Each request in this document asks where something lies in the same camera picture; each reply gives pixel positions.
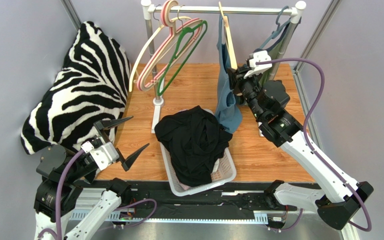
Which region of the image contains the white metal clothes rack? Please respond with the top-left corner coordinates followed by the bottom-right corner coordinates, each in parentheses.
top-left (133, 0), bottom-right (307, 125)

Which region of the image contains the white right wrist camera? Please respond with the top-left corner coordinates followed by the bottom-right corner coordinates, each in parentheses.
top-left (244, 49), bottom-right (272, 79)

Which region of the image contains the green hanger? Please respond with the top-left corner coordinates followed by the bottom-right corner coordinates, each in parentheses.
top-left (156, 4), bottom-right (209, 97)

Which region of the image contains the olive green tank top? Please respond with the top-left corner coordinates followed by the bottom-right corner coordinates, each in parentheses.
top-left (259, 19), bottom-right (301, 86)

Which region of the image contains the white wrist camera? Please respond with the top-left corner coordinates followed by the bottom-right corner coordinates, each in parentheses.
top-left (81, 141), bottom-right (120, 171)
top-left (244, 49), bottom-right (272, 79)

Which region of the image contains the pink plastic hanger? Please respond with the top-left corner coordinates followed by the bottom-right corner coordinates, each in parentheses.
top-left (136, 0), bottom-right (204, 92)

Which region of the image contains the white plastic laundry basket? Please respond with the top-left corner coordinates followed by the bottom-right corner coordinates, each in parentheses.
top-left (158, 109), bottom-right (237, 197)

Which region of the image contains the blue ribbed tank top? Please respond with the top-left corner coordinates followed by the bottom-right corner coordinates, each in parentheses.
top-left (215, 16), bottom-right (243, 134)

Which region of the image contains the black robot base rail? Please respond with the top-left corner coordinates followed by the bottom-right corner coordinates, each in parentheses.
top-left (55, 179), bottom-right (323, 222)

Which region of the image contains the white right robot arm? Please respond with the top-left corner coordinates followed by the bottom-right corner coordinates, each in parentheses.
top-left (226, 66), bottom-right (374, 230)

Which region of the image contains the cream white hanger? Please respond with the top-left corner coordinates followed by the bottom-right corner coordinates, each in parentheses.
top-left (128, 6), bottom-right (193, 93)

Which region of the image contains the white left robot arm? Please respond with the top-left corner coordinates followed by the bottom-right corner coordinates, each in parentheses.
top-left (33, 116), bottom-right (148, 240)

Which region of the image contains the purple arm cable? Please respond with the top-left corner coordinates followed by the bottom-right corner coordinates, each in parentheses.
top-left (255, 57), bottom-right (373, 233)
top-left (37, 149), bottom-right (86, 240)

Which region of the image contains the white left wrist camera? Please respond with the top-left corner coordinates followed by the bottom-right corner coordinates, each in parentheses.
top-left (81, 141), bottom-right (120, 171)

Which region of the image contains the pink lilac tank top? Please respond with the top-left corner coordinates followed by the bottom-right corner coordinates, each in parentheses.
top-left (178, 181), bottom-right (191, 191)

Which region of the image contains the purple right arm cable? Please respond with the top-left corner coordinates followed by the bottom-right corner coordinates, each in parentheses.
top-left (255, 57), bottom-right (373, 233)

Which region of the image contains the zebra striped pillow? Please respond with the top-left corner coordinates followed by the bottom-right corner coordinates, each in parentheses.
top-left (20, 21), bottom-right (132, 155)

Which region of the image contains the blue grey hanger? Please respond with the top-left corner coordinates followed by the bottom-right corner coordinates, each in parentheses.
top-left (259, 5), bottom-right (291, 49)

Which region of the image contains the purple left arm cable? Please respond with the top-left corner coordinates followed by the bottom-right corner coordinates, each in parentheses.
top-left (37, 149), bottom-right (86, 240)

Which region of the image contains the wooden hanger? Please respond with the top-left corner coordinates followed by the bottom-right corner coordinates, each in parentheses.
top-left (218, 1), bottom-right (238, 70)

